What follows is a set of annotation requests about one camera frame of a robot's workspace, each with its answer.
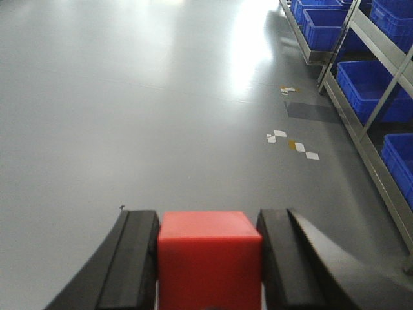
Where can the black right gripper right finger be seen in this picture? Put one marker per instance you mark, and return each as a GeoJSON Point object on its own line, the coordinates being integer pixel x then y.
{"type": "Point", "coordinates": [304, 269]}

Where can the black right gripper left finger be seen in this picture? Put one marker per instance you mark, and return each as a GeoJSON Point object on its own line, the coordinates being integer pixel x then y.
{"type": "Point", "coordinates": [122, 272]}

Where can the red cube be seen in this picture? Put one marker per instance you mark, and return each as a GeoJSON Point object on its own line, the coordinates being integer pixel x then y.
{"type": "Point", "coordinates": [209, 260]}

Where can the blue bin rack near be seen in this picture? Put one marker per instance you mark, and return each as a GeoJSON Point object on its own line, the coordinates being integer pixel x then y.
{"type": "Point", "coordinates": [397, 156]}

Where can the blue bin rack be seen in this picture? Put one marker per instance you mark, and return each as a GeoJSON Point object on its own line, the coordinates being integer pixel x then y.
{"type": "Point", "coordinates": [320, 22]}
{"type": "Point", "coordinates": [364, 83]}
{"type": "Point", "coordinates": [397, 156]}

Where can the blue bin rack middle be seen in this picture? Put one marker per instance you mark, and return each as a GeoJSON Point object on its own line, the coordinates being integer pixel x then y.
{"type": "Point", "coordinates": [364, 83]}

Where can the steel rack on floor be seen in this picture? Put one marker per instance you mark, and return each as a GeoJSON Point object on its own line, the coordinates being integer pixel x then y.
{"type": "Point", "coordinates": [365, 50]}

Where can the blue bin rack far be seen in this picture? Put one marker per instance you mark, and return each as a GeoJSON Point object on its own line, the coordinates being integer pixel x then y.
{"type": "Point", "coordinates": [320, 22]}

